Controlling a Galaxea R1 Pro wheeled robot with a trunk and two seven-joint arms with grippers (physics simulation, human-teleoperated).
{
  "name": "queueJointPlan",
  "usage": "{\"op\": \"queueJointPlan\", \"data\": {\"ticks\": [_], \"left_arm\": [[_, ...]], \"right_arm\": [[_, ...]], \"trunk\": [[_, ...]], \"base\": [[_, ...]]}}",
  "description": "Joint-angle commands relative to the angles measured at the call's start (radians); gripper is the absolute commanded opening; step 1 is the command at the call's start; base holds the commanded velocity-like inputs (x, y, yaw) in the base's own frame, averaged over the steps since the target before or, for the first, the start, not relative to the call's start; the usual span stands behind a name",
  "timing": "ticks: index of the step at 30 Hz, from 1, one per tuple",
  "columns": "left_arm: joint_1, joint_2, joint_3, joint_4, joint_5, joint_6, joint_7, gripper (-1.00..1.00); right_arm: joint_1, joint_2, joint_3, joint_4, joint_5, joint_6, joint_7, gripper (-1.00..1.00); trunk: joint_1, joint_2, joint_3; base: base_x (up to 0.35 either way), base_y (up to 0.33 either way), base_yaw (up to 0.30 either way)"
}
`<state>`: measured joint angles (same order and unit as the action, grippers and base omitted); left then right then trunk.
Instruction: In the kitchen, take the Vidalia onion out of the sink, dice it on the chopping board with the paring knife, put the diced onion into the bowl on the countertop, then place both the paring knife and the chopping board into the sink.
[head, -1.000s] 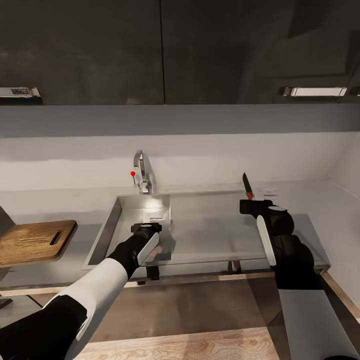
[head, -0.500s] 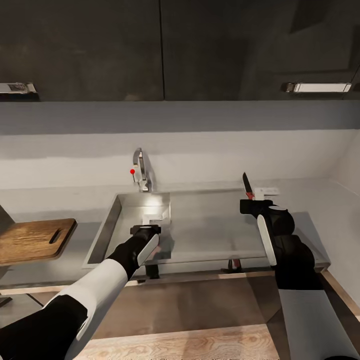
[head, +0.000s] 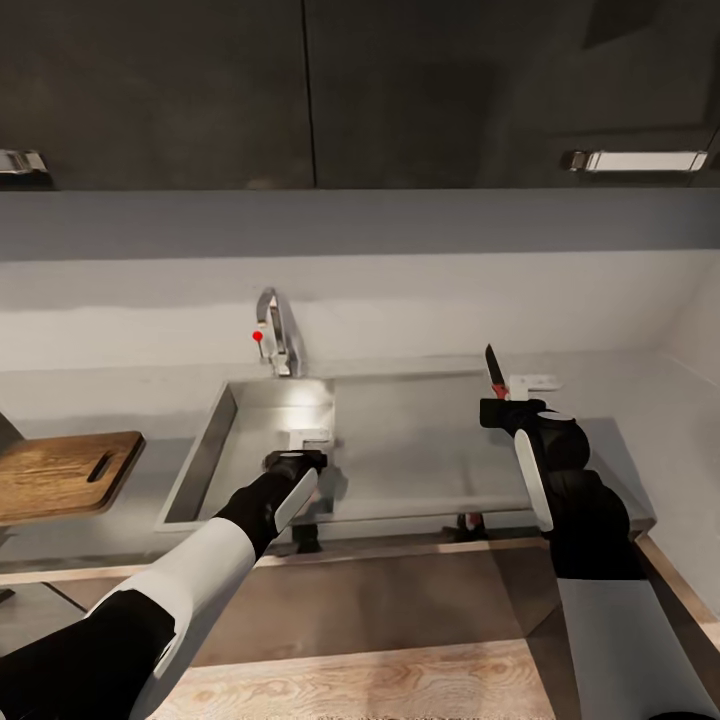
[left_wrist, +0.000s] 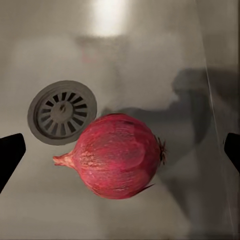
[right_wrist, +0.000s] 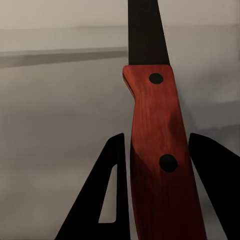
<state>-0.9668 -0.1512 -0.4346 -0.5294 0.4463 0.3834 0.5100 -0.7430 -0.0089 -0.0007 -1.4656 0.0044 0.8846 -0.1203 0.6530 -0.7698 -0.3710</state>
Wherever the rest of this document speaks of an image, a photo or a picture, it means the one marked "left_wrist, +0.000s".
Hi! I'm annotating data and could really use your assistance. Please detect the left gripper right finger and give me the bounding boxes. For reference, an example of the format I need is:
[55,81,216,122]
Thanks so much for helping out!
[224,132,240,173]

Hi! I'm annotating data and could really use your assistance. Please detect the vidalia onion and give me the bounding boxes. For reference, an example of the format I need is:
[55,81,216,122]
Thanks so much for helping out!
[53,113,167,200]

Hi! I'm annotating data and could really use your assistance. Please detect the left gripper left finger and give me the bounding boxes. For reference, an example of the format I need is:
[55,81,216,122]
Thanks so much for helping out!
[0,133,26,193]

